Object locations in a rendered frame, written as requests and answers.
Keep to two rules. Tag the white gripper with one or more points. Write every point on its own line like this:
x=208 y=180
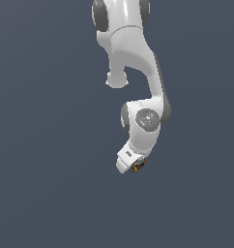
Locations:
x=126 y=158

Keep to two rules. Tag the small multicoloured cube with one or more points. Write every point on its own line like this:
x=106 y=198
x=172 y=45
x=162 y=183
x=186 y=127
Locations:
x=138 y=166

